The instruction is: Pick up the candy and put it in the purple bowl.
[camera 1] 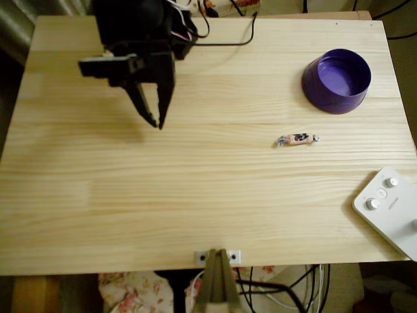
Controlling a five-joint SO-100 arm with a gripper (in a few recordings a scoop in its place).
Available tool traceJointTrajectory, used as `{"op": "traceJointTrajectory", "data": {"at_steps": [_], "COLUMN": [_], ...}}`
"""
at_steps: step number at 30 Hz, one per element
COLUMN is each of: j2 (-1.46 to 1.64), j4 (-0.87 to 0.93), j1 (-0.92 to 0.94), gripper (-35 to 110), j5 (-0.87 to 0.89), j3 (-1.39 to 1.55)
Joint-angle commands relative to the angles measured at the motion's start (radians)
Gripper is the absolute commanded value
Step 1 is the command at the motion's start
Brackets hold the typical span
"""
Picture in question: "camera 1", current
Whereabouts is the black camera cable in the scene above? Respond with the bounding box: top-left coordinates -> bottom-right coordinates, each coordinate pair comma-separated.
192,0 -> 212,39

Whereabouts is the thick black cable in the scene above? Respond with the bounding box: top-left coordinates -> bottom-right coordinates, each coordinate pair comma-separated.
236,278 -> 309,313

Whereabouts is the black cable with plug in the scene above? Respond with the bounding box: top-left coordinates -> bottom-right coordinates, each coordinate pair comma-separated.
192,11 -> 260,47

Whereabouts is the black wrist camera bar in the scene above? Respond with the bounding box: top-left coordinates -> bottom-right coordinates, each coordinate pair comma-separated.
78,53 -> 139,80

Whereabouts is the red white servo wire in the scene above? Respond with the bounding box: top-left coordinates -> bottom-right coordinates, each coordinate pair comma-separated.
167,0 -> 199,43

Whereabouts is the purple bowl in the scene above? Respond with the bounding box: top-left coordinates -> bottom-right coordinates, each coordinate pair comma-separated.
301,48 -> 372,115

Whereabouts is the white box with knobs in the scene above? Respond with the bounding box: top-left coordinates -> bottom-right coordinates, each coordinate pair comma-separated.
351,166 -> 417,261

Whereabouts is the thin black cable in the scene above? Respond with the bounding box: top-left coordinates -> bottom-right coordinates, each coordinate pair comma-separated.
286,263 -> 332,313
227,0 -> 246,17

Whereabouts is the white cable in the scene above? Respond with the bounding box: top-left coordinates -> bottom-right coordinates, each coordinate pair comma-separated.
239,264 -> 326,310

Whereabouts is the black pole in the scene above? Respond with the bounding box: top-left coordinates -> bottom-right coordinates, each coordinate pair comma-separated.
154,269 -> 187,313

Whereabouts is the floral patterned cloth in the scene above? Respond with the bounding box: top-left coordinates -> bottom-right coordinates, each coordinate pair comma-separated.
97,270 -> 205,313
195,0 -> 261,18

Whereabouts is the candy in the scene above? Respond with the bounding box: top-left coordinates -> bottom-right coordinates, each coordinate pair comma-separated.
276,132 -> 321,148

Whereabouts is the beige folded curtain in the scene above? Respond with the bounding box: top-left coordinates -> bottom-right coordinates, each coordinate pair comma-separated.
0,0 -> 95,66

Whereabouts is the white metal bracket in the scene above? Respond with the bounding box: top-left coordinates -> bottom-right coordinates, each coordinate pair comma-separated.
194,249 -> 242,264

